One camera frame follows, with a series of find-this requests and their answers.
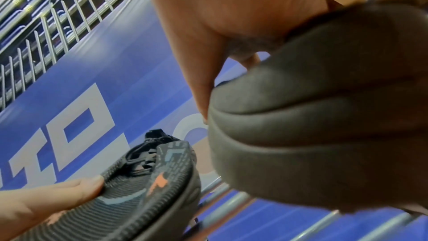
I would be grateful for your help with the person's left hand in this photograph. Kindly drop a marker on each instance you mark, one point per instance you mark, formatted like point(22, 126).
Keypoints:
point(43, 203)

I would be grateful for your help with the person's right hand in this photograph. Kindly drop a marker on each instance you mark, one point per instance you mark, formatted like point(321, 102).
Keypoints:
point(217, 9)

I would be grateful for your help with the black orange-marked sneaker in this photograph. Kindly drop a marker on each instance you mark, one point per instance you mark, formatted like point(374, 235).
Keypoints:
point(133, 195)

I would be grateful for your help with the black lug-sole sneaker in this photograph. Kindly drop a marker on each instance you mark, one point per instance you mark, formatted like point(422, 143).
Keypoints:
point(317, 115)

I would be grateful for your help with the grey metal shoe rack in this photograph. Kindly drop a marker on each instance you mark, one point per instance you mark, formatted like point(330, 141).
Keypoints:
point(317, 226)

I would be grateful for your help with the blue printed banner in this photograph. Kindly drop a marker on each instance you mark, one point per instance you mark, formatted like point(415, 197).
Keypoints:
point(110, 97)

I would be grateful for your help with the white metal grid railing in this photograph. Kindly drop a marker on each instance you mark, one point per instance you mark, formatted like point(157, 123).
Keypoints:
point(60, 31)

